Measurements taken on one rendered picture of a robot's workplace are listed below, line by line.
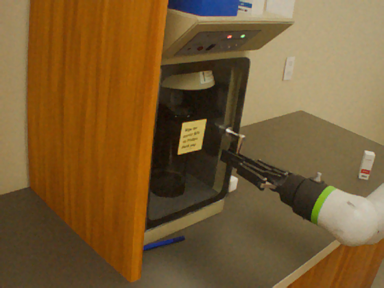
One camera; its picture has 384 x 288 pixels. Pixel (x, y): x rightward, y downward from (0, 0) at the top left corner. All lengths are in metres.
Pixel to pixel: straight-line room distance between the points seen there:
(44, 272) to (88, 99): 0.40
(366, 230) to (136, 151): 0.49
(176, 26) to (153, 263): 0.54
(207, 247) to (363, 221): 0.42
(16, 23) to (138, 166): 0.55
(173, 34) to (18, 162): 0.68
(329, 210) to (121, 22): 0.56
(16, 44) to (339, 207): 0.88
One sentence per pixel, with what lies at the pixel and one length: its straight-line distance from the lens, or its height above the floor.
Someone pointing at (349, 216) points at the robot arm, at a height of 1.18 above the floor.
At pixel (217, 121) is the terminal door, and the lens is 1.10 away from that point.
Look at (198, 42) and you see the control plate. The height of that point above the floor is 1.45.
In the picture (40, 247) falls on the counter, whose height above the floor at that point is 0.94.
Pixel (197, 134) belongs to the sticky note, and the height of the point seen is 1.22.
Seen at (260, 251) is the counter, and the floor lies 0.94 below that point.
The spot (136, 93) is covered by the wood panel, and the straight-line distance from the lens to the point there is 0.82.
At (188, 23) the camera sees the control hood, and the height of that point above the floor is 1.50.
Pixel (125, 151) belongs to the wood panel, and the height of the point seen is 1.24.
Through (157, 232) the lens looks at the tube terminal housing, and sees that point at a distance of 1.14.
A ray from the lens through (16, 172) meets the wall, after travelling 1.35.
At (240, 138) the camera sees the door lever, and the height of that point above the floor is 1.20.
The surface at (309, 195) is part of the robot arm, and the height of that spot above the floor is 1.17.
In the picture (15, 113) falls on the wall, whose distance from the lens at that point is 1.28.
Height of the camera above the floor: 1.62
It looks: 24 degrees down
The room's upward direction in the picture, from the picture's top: 8 degrees clockwise
